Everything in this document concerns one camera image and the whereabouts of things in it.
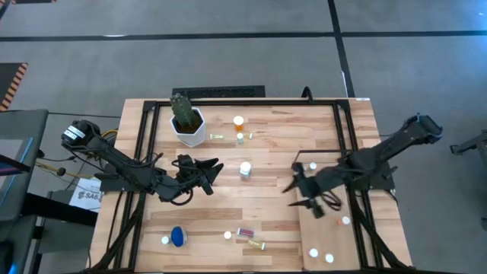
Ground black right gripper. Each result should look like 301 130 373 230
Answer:
281 162 335 219

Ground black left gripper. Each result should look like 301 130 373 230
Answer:
173 153 226 197

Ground green cactus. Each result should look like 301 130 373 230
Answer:
169 93 199 129

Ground black perforated floor strip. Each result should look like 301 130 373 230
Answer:
171 84 266 99

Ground white printed paper sheet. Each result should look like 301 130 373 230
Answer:
69 177 103 213

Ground black stand leg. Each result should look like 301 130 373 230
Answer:
450 130 487 161

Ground gray cart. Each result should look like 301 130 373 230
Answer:
0 109 49 274

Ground black cable loop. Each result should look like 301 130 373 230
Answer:
321 190 343 212
169 185 196 207

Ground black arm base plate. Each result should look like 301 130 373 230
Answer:
99 173 153 193
342 158 397 192

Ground black metal table frame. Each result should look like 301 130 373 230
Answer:
81 99 414 274

